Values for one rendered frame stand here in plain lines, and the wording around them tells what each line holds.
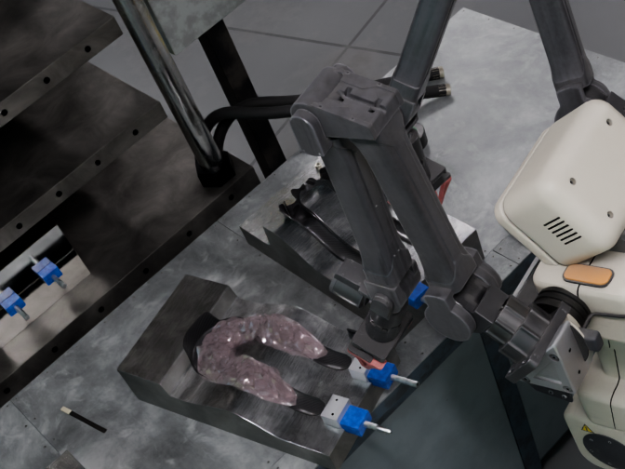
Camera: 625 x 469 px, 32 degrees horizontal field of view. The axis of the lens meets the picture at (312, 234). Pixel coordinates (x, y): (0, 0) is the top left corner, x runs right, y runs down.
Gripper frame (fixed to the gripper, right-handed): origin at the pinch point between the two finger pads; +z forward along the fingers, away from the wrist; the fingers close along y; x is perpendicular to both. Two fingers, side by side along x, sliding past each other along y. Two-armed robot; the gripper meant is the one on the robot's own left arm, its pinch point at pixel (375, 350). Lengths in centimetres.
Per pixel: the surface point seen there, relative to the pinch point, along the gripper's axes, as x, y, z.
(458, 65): -25, -94, 34
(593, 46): -7, -196, 114
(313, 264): -23.0, -20.1, 22.8
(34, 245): -84, 0, 45
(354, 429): 3.1, 9.7, 13.1
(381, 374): 1.9, -2.4, 13.2
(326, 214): -26.8, -31.3, 21.5
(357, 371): -2.3, -0.6, 13.8
